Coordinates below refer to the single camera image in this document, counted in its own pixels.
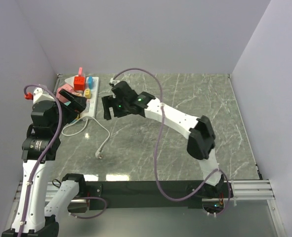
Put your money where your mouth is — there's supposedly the white power strip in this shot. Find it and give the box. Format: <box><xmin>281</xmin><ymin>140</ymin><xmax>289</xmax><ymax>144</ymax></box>
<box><xmin>80</xmin><ymin>77</ymin><xmax>100</xmax><ymax>119</ymax></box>

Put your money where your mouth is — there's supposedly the small yellow plug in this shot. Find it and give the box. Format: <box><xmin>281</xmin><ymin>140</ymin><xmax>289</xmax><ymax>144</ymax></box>
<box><xmin>84</xmin><ymin>89</ymin><xmax>91</xmax><ymax>97</ymax></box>

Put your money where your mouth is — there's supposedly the blue plug adapter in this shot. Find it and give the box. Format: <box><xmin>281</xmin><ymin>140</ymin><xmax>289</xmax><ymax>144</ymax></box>
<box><xmin>87</xmin><ymin>76</ymin><xmax>94</xmax><ymax>89</ymax></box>

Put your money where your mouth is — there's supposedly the white power strip cable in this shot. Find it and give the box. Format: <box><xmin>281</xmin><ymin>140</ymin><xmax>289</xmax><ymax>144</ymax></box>
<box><xmin>61</xmin><ymin>115</ymin><xmax>111</xmax><ymax>159</ymax></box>

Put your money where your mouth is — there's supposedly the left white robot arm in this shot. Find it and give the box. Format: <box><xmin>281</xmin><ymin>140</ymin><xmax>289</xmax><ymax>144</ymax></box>
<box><xmin>2</xmin><ymin>84</ymin><xmax>86</xmax><ymax>237</ymax></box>

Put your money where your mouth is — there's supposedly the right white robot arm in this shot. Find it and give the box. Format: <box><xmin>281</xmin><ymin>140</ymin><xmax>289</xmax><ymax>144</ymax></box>
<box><xmin>102</xmin><ymin>79</ymin><xmax>229</xmax><ymax>202</ymax></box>

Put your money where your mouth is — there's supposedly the pink rounded socket block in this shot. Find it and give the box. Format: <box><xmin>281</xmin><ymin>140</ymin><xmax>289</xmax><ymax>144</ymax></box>
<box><xmin>56</xmin><ymin>84</ymin><xmax>82</xmax><ymax>103</ymax></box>

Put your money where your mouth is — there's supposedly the red cube socket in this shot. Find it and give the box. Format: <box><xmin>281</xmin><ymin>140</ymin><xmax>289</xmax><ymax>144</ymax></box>
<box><xmin>73</xmin><ymin>76</ymin><xmax>85</xmax><ymax>91</ymax></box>

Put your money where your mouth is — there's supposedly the pink upright plug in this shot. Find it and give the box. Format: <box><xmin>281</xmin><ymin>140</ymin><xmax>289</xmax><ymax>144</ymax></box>
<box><xmin>78</xmin><ymin>67</ymin><xmax>83</xmax><ymax>77</ymax></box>

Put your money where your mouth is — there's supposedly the white triangular adapter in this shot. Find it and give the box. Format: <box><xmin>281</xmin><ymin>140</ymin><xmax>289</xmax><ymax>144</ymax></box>
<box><xmin>64</xmin><ymin>76</ymin><xmax>75</xmax><ymax>87</ymax></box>

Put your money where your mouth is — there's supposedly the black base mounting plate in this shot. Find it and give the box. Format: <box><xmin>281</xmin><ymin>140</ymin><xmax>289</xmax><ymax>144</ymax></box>
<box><xmin>83</xmin><ymin>180</ymin><xmax>225</xmax><ymax>211</ymax></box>

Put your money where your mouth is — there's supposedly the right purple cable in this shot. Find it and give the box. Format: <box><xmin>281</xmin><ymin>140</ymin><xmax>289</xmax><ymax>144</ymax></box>
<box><xmin>110</xmin><ymin>68</ymin><xmax>232</xmax><ymax>218</ymax></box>

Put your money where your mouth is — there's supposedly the aluminium rail frame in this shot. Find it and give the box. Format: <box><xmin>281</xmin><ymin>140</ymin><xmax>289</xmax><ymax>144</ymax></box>
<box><xmin>2</xmin><ymin>179</ymin><xmax>286</xmax><ymax>237</ymax></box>

